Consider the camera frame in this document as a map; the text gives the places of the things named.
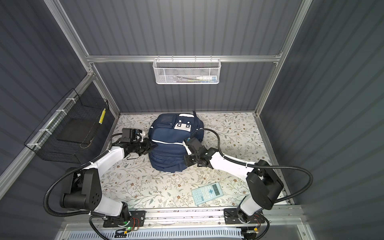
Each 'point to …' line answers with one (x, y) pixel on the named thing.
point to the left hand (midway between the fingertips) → (156, 145)
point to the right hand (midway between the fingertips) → (187, 159)
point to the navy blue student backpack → (169, 131)
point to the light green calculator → (207, 193)
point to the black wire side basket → (43, 141)
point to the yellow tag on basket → (102, 116)
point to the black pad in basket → (78, 130)
